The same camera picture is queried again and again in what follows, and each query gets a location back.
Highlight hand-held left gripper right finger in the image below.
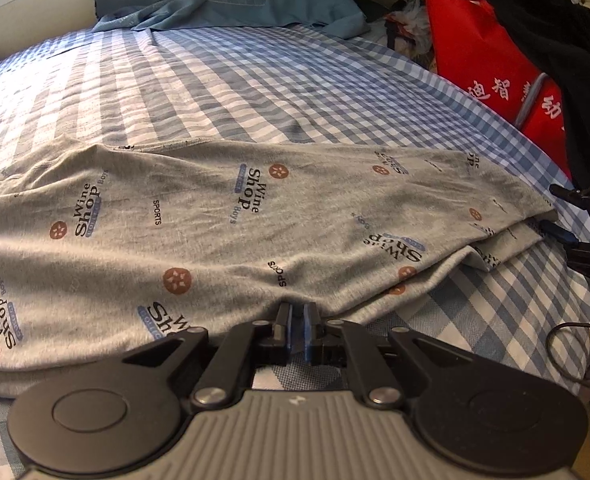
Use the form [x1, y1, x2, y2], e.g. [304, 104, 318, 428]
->
[302, 302, 476, 412]

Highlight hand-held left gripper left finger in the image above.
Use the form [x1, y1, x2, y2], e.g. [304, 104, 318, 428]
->
[123, 302, 296, 413]

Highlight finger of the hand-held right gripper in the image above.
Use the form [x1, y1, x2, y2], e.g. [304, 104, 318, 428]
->
[549, 178, 590, 211]
[539, 220, 590, 272]

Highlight grey printed pants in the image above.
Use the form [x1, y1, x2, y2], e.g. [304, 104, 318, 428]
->
[0, 142, 560, 386]

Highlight red fabric bag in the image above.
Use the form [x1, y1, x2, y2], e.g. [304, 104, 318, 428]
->
[425, 0, 573, 181]

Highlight black hanging garment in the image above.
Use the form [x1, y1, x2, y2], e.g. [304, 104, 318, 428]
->
[467, 0, 590, 192]

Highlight crumpled plastic bag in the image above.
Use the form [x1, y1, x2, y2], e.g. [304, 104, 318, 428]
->
[384, 0, 435, 58]

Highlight blue checked bed sheet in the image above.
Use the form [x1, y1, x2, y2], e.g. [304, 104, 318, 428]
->
[0, 24, 590, 480]

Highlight blue cloth with pale trim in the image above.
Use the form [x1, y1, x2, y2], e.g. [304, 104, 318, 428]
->
[93, 0, 372, 40]

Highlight black cable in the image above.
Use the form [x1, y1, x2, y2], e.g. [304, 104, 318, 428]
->
[546, 321, 590, 392]

